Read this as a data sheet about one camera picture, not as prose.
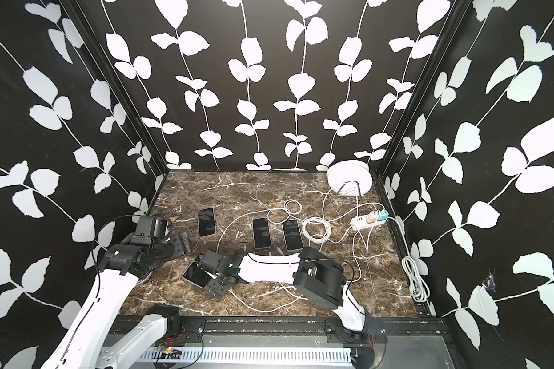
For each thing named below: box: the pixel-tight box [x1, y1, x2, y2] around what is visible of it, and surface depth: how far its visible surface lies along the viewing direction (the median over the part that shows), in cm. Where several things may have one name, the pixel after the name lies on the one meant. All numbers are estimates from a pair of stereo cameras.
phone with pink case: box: [252, 217, 273, 250], surface depth 100 cm
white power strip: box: [350, 213, 388, 231], surface depth 100 cm
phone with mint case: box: [282, 219, 304, 252], surface depth 100 cm
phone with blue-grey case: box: [197, 207, 217, 238], surface depth 104 cm
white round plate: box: [326, 159, 374, 197], surface depth 102 cm
